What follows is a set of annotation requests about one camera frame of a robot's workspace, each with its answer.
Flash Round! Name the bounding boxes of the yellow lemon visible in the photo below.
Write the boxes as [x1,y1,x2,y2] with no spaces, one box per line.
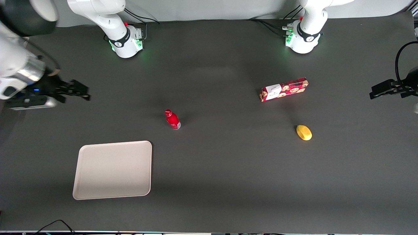
[296,125,313,141]

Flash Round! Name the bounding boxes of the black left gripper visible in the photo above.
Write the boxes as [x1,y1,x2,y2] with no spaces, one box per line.
[369,67,418,100]

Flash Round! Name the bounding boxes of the beige plastic tray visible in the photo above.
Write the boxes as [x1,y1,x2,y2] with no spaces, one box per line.
[72,140,153,200]

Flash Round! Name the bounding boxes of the black left arm base cable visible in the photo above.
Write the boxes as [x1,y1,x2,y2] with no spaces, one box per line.
[248,5,306,37]

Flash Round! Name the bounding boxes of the red coke bottle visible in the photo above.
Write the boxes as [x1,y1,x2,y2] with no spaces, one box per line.
[164,109,182,130]

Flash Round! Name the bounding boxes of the black right arm base cable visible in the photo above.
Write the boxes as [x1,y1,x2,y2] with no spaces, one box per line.
[123,7,161,24]

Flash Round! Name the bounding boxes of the black cable at table edge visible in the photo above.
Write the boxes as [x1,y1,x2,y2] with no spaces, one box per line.
[33,219,76,235]

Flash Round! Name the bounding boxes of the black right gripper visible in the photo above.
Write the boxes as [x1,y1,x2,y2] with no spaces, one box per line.
[30,67,91,103]

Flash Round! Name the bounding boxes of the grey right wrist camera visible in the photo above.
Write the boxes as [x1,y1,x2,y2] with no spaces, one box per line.
[5,97,57,111]

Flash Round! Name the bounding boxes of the dark grey table mat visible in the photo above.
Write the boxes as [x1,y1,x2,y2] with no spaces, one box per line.
[0,11,418,234]

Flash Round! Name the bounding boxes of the red cookie box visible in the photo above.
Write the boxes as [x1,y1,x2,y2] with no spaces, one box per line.
[259,77,309,103]

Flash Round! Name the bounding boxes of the black arm base cable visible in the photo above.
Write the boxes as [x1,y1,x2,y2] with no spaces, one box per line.
[123,7,161,24]
[248,5,306,37]

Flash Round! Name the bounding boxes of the black looped gripper cable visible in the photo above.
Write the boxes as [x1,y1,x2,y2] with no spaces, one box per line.
[395,41,418,86]

